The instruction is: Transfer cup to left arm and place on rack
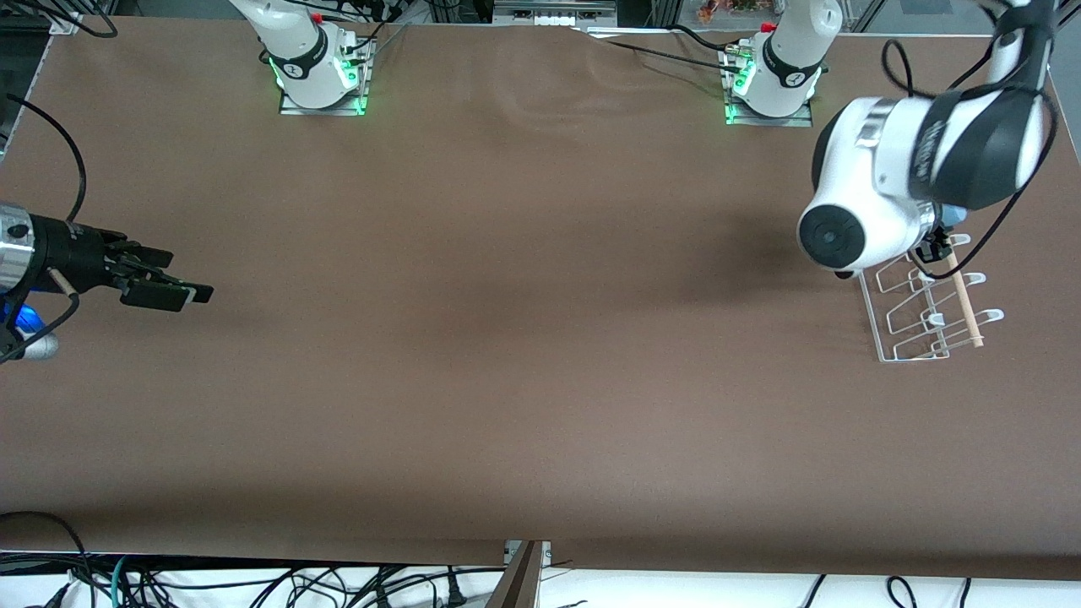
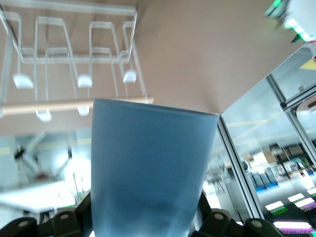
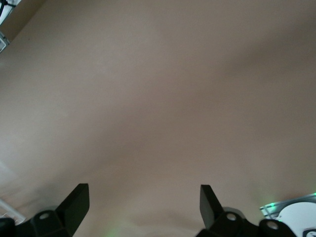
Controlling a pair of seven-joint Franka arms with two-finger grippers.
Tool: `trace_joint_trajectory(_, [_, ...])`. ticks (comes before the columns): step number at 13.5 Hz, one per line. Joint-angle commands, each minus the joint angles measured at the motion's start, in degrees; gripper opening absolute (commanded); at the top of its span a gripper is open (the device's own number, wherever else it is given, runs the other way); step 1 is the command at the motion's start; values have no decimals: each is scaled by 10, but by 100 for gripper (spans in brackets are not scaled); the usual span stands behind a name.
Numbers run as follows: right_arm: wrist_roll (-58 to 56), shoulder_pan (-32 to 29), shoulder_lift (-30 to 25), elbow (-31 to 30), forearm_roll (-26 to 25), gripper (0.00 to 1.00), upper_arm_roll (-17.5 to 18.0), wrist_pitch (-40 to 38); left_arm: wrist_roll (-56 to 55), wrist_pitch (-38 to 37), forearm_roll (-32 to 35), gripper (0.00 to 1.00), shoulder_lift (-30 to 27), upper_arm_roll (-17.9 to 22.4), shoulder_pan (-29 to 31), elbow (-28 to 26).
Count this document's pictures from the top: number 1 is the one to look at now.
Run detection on colourful background object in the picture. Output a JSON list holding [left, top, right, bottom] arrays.
[[699, 0, 780, 23]]

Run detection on metal table bracket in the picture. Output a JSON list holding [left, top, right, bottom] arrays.
[[504, 540, 552, 568]]

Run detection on white power strip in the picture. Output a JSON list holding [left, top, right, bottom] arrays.
[[494, 0, 617, 28]]

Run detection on tangled black floor cables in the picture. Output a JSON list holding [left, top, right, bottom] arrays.
[[127, 564, 475, 608]]

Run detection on black floor cable arc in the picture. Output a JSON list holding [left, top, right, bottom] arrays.
[[0, 511, 92, 585]]

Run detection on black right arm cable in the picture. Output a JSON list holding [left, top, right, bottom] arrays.
[[0, 91, 89, 366]]

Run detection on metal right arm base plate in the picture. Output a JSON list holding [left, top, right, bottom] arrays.
[[279, 38, 370, 117]]

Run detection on black cable across table edge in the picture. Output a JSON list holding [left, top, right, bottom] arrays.
[[583, 24, 746, 68]]

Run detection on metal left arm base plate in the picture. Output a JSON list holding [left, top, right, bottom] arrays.
[[724, 46, 814, 128]]

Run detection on wooden table support beam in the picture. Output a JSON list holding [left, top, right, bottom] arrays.
[[486, 540, 543, 608]]

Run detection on white wire cup rack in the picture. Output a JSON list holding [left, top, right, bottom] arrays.
[[857, 235, 1006, 364]]

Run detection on wooden dowel rack handle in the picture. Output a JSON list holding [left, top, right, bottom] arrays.
[[944, 249, 986, 349]]

